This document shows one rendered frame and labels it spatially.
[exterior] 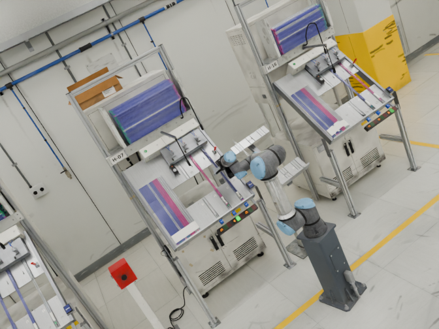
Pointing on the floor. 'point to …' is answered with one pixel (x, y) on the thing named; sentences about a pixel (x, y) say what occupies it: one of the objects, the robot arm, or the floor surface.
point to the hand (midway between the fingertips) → (222, 170)
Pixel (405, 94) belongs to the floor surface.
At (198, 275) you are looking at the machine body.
